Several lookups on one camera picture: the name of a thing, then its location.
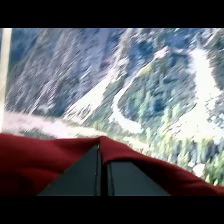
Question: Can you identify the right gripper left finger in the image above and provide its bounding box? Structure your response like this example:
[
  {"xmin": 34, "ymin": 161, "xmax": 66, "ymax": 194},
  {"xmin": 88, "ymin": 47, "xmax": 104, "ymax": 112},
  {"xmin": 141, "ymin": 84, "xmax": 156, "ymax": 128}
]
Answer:
[{"xmin": 37, "ymin": 143, "xmax": 102, "ymax": 197}]

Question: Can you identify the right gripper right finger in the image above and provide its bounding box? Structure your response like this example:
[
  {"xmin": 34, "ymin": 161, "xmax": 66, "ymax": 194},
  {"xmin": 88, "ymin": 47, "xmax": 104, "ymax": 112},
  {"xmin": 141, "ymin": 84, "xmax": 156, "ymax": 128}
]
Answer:
[{"xmin": 106, "ymin": 160, "xmax": 172, "ymax": 197}]

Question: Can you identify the red garment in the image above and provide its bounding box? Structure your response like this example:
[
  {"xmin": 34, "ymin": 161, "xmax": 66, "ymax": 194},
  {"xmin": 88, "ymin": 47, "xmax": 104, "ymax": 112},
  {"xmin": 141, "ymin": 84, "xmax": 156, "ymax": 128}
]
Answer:
[{"xmin": 0, "ymin": 132, "xmax": 224, "ymax": 197}]

